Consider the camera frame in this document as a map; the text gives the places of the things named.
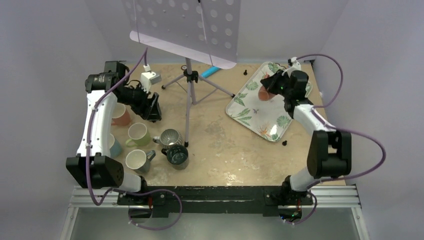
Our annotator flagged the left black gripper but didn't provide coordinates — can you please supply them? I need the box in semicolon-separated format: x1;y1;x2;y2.
116;81;162;121

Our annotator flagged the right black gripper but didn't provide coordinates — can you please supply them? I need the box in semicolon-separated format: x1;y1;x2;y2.
261;69;293;98

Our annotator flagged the orange mug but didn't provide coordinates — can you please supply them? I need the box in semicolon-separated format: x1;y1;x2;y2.
257;85;276;102

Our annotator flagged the light green mug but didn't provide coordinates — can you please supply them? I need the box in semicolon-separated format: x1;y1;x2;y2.
125;122;152;148

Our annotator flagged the grey ribbed mug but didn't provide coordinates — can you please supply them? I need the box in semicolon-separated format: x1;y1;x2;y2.
152;129;183;149

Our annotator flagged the salmon pink mug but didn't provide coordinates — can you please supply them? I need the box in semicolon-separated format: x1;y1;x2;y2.
111;103;131;127

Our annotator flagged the dark teal mug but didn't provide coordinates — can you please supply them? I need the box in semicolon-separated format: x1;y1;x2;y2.
125;149;156;174

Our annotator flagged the light blue faceted mug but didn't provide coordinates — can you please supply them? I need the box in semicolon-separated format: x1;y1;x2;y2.
108;133;123;159

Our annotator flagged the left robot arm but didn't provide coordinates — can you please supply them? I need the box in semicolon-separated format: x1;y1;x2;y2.
65;61;162;205

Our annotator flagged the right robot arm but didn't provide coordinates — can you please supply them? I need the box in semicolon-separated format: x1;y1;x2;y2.
260;70;352;204

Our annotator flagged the floral serving tray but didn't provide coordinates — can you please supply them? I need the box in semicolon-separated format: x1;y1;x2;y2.
225;61;293;142

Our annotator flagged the light blue cylinder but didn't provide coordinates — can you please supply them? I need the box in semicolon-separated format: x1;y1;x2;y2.
201;66;220;78

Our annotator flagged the perforated music stand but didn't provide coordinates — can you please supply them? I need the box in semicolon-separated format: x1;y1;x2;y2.
120;0;243;148

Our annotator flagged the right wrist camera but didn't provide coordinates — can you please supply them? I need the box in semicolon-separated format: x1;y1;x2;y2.
287;57;302;72

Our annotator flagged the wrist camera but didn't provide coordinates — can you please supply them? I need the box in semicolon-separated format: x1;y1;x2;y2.
139;64;162;93
287;57;302;72

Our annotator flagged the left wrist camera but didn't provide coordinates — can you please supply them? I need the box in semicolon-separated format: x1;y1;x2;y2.
139;64;162;93

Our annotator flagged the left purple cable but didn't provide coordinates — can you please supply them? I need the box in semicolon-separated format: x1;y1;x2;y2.
85;46;149;207

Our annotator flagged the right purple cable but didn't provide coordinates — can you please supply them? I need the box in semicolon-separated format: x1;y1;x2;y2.
295;53;387;186

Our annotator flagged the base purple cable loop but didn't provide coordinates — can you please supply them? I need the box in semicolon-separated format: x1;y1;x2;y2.
127;189;183;232

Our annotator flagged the aluminium frame rail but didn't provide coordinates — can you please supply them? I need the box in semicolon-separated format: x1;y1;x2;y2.
59;185;122;240

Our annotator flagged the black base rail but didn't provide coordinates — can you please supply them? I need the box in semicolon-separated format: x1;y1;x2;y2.
117;185;313;218

